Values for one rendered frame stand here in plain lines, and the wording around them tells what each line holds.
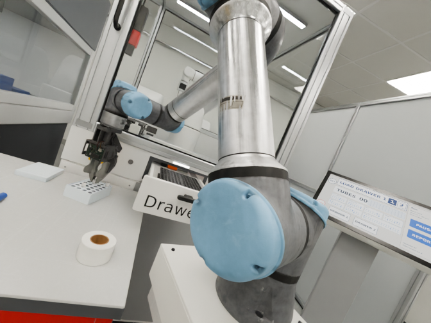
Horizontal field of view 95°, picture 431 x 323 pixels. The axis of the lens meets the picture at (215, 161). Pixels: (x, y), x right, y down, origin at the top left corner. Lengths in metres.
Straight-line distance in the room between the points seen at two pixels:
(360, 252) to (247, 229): 1.08
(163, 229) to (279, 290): 0.76
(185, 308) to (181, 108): 0.50
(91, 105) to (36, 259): 0.61
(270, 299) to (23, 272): 0.42
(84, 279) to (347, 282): 1.14
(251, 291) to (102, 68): 0.90
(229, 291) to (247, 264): 0.19
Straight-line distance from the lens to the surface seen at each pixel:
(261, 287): 0.39
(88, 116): 0.97
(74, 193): 0.77
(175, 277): 0.42
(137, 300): 1.31
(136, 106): 0.62
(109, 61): 0.98
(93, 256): 0.52
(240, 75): 0.32
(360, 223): 1.17
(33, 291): 0.48
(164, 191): 0.63
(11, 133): 1.47
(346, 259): 1.28
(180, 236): 1.09
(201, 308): 0.39
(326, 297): 1.35
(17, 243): 0.58
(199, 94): 0.61
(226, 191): 0.23
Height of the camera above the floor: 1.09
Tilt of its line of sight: 5 degrees down
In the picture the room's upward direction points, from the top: 22 degrees clockwise
